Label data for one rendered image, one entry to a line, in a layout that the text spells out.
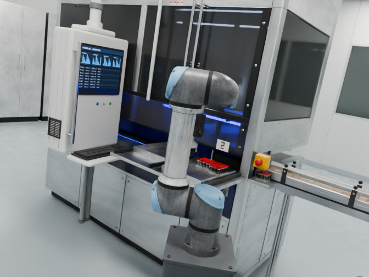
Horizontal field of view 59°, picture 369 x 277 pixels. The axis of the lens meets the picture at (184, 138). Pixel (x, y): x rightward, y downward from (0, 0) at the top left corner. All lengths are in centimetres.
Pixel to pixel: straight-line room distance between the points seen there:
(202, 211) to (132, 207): 141
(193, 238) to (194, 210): 11
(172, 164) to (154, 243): 138
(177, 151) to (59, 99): 115
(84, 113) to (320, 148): 505
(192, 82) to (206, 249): 59
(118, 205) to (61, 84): 106
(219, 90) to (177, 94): 14
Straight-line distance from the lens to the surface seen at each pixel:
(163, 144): 225
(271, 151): 211
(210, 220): 120
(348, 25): 654
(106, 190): 274
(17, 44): 646
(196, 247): 123
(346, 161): 645
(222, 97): 110
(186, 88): 109
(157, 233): 242
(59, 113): 213
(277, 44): 184
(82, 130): 220
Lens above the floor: 144
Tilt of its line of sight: 12 degrees down
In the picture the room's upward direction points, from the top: 9 degrees clockwise
